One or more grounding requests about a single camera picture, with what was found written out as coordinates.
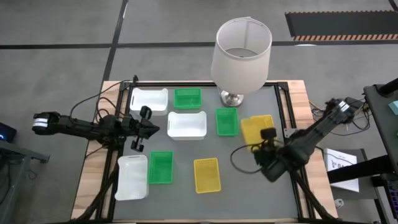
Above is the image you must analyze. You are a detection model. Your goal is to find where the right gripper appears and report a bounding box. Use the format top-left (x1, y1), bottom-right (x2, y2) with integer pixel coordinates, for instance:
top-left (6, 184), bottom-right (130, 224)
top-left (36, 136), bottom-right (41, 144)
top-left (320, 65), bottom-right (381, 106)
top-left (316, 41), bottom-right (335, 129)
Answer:
top-left (254, 126), bottom-right (292, 184)

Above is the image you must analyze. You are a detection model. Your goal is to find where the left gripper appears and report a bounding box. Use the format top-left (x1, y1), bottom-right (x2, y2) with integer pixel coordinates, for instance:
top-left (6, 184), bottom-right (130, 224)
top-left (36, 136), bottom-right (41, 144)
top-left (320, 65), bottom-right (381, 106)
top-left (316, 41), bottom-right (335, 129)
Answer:
top-left (123, 105), bottom-right (160, 153)

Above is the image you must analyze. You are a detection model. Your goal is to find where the white plastic bin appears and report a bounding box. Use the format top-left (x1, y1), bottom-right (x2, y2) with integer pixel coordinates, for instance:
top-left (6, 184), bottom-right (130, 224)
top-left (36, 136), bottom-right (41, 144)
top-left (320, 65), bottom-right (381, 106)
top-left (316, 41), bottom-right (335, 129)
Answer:
top-left (129, 87), bottom-right (169, 117)
top-left (114, 154), bottom-right (149, 202)
top-left (167, 111), bottom-right (208, 141)

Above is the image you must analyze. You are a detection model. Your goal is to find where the yellow plastic basket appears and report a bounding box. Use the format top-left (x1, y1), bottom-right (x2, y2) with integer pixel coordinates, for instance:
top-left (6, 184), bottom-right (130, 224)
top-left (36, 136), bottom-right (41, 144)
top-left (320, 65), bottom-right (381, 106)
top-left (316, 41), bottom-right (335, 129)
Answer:
top-left (193, 157), bottom-right (222, 194)
top-left (240, 117), bottom-right (269, 152)
top-left (250, 114), bottom-right (275, 141)

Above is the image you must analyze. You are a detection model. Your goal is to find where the green plastic basket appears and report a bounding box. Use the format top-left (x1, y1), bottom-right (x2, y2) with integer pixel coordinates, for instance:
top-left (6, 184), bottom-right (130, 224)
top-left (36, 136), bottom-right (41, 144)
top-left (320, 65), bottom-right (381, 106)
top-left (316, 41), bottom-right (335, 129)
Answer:
top-left (173, 87), bottom-right (203, 110)
top-left (215, 107), bottom-right (240, 137)
top-left (147, 151), bottom-right (174, 185)

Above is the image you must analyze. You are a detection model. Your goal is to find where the grey table mat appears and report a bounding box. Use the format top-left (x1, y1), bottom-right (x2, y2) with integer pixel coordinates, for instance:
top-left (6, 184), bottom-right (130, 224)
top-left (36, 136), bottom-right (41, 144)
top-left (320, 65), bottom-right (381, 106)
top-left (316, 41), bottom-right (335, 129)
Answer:
top-left (113, 85), bottom-right (299, 220)

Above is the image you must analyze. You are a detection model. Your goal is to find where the white printed paper sheet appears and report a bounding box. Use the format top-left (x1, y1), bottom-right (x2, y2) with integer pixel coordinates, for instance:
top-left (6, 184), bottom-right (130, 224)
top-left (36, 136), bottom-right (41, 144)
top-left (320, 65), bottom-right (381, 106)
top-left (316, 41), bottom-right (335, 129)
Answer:
top-left (323, 148), bottom-right (360, 194)

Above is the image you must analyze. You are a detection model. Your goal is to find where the white shade silver table lamp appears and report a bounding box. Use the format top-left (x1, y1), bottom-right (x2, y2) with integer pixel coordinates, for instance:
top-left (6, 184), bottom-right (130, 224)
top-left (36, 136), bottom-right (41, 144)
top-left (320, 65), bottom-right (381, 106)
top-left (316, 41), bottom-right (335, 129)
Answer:
top-left (210, 17), bottom-right (273, 108)

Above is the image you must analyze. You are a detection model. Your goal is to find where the black side desk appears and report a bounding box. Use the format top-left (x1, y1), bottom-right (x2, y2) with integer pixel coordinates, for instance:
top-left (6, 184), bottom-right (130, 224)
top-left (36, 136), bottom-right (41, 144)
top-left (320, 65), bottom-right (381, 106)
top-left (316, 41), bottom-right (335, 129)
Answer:
top-left (363, 77), bottom-right (398, 177)

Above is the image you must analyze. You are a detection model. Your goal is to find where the grey metal desk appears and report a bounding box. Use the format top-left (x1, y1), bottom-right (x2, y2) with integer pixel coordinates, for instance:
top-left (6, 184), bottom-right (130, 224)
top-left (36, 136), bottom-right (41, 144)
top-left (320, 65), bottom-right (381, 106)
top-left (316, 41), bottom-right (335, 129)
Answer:
top-left (0, 139), bottom-right (51, 224)

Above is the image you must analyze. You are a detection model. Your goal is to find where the purple lit keyboard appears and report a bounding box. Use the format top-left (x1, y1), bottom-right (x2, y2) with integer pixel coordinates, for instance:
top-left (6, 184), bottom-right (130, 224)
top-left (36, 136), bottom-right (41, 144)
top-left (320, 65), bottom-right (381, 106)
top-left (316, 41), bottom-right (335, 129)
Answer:
top-left (385, 180), bottom-right (398, 208)

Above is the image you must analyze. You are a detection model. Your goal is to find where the dark device with blue light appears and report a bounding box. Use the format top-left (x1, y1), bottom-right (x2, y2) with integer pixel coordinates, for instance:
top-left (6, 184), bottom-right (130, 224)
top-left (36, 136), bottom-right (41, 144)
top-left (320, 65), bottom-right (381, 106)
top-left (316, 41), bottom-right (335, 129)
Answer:
top-left (0, 121), bottom-right (17, 144)

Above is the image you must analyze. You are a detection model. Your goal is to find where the black hazard striped floor mat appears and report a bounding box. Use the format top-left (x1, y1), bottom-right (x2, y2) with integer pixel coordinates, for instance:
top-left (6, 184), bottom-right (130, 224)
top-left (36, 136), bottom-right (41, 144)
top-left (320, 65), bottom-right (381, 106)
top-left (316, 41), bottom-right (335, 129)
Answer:
top-left (284, 11), bottom-right (398, 42)

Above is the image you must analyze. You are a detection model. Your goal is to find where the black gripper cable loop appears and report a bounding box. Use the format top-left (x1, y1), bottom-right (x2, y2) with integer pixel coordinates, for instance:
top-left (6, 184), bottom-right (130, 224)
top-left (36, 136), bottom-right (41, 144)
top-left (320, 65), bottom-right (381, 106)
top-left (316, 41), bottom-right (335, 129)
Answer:
top-left (230, 144), bottom-right (265, 174)

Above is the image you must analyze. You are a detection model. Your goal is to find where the short black arm cable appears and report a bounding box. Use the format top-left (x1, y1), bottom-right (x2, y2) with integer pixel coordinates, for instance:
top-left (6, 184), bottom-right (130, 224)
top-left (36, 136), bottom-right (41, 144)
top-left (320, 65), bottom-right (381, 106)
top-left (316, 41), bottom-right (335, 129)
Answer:
top-left (94, 96), bottom-right (119, 124)

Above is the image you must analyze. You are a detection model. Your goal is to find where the black aluminium table frame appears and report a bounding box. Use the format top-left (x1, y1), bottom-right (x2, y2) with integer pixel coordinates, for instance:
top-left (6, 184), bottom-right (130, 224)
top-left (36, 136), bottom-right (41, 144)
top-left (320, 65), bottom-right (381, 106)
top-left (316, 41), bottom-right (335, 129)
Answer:
top-left (70, 80), bottom-right (340, 224)

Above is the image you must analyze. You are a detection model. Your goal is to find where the long black arm cable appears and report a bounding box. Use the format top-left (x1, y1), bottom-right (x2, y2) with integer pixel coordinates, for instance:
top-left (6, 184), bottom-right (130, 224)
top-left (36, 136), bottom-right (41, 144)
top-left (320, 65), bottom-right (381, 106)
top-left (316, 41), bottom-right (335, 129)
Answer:
top-left (69, 79), bottom-right (135, 119)

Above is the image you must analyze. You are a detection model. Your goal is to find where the black cable bundle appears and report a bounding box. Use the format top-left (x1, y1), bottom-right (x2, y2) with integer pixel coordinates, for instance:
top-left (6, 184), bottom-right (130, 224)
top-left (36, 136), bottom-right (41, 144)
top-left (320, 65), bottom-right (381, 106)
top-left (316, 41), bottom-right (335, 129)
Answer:
top-left (309, 98), bottom-right (371, 138)

